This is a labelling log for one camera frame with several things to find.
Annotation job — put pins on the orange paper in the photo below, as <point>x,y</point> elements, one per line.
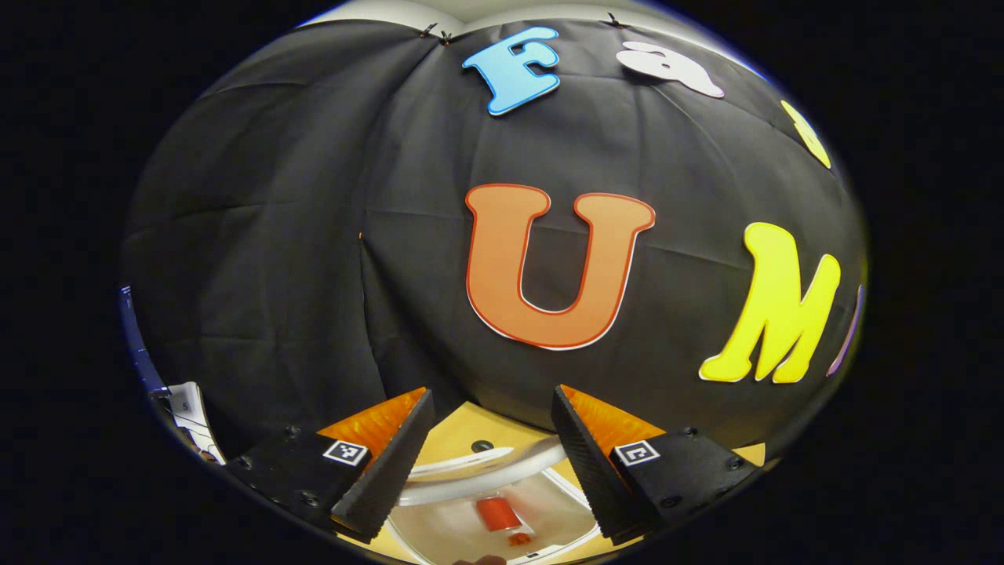
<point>519,539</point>

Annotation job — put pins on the white desktop garbage bin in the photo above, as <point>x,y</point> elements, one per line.
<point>455,526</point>

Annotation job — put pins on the wooden desktop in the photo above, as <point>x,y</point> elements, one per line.
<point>459,428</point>

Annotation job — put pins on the black backdrop cloth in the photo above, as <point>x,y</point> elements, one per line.
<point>314,235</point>

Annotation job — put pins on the orange pop can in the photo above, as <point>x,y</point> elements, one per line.
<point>498,514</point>

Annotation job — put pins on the row of black cloth clips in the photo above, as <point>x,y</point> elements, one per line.
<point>427,30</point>

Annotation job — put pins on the white label card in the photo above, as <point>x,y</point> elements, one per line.
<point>192,416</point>

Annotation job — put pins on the black desktop screw cap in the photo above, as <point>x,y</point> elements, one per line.
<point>481,446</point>

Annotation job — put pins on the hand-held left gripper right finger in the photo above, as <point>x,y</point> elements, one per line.
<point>588,463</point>

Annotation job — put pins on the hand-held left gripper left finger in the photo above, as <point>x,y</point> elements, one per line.
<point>392,471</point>

